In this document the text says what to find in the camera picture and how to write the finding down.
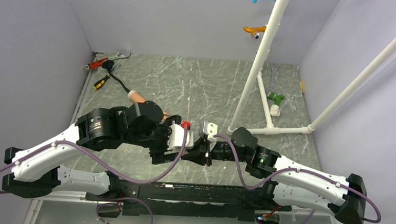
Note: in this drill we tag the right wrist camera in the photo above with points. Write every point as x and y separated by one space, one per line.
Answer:
208 130

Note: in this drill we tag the red handled adjustable wrench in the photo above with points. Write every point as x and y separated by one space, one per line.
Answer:
97 63

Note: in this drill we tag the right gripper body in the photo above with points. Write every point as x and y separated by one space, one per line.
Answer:
221 150

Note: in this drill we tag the silver spanner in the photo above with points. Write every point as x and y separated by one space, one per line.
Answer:
274 72

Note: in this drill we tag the yellow black screwdriver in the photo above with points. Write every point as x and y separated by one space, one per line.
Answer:
110 69

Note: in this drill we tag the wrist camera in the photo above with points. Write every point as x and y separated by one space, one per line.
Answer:
208 130
175 140

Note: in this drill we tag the white pvc pipe frame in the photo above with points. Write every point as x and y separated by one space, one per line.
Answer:
356 43

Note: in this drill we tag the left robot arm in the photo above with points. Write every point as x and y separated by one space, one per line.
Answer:
40 170

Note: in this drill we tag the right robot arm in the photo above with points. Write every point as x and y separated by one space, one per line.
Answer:
284 181

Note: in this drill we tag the mannequin practice hand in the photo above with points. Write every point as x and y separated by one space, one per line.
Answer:
135 97

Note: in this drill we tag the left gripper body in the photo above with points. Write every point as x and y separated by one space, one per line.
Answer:
159 144

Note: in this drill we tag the orange faucet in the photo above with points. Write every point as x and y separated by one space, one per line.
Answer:
254 32

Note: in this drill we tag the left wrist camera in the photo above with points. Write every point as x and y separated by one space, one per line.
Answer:
175 140

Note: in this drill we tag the green faucet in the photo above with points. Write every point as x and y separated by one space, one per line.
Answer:
277 99

